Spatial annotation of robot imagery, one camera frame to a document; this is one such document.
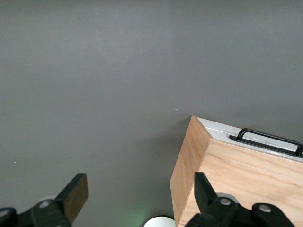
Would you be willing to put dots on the light wooden drawer cabinet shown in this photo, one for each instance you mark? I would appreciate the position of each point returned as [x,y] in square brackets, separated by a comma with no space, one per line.
[236,172]

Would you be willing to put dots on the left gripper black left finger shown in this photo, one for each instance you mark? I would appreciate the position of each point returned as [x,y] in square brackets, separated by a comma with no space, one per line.
[73,198]

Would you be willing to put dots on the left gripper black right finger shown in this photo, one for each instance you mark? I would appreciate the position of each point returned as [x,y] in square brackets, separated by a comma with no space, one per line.
[204,191]

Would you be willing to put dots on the wooden drawer with white front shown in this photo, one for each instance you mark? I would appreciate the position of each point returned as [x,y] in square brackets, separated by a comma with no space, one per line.
[217,131]

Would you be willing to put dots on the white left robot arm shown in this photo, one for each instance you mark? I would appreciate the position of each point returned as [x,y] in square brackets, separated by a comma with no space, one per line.
[159,222]

